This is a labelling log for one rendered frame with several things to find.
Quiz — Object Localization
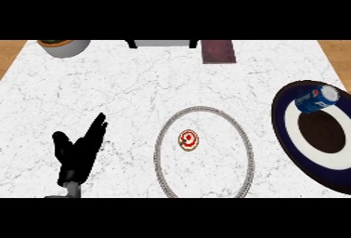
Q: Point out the grey plant pot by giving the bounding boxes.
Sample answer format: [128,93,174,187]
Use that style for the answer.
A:
[35,39,91,60]

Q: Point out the round dark blue placemat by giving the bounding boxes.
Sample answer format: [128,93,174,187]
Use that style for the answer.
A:
[270,79,351,196]

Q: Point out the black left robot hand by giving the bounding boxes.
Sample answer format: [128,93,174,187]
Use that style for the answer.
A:
[50,112,109,188]

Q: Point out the grey appliance with black legs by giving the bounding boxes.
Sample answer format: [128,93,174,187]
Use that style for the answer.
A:
[124,39,201,49]

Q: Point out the dark maroon book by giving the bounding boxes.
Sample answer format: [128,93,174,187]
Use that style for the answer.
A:
[201,39,239,65]

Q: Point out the white marble plate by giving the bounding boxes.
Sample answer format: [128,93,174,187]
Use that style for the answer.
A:
[152,105,255,199]

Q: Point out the blue soda can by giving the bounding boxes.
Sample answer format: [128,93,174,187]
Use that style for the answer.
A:
[294,84,341,114]

